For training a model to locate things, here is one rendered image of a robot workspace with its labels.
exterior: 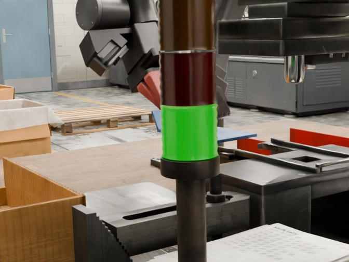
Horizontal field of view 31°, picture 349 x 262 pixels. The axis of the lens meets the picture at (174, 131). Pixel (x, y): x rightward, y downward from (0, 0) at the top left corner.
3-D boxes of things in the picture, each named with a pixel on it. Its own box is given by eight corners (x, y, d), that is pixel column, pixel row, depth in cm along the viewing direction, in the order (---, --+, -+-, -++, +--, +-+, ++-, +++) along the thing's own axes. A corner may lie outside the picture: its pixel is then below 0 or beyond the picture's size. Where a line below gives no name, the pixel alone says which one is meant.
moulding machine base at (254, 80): (107, 87, 1220) (105, 36, 1204) (153, 83, 1269) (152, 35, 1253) (294, 119, 747) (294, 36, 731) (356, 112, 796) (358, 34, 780)
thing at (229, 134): (191, 125, 96) (190, 105, 95) (257, 136, 83) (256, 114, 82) (152, 130, 92) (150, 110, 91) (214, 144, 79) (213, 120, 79)
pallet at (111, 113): (121, 115, 825) (121, 104, 822) (160, 123, 740) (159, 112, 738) (33, 125, 763) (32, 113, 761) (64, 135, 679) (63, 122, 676)
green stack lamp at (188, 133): (196, 146, 45) (195, 100, 44) (229, 155, 42) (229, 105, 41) (150, 154, 43) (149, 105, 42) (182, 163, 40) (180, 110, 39)
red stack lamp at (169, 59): (195, 97, 44) (194, 50, 44) (229, 102, 41) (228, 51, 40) (149, 102, 42) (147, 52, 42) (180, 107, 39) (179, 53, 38)
